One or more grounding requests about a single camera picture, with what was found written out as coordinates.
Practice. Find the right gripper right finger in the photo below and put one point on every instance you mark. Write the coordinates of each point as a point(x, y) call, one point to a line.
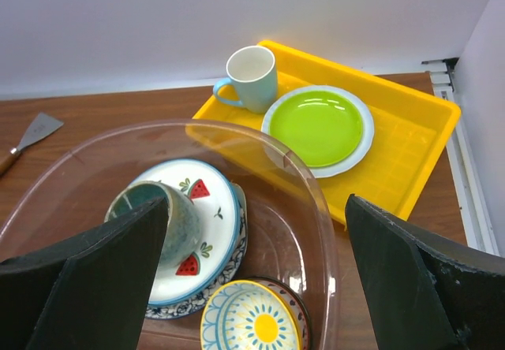
point(423, 290)

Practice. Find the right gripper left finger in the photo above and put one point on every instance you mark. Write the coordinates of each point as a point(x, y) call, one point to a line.
point(89, 291)

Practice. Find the teal ceramic mug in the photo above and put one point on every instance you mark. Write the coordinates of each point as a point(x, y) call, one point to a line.
point(183, 227)

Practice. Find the red patterned bowl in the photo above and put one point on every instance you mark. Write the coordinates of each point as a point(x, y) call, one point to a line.
point(294, 303)

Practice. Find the yellow dotted blue bowl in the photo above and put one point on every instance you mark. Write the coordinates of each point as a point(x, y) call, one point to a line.
point(244, 314)

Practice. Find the clear plastic bin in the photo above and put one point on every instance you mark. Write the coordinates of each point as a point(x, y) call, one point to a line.
point(291, 236)

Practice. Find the light blue mug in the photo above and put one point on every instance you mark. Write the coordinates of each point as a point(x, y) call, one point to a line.
point(251, 71)

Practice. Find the metal scraper wooden handle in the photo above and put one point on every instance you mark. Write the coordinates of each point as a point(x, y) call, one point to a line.
point(41, 127)

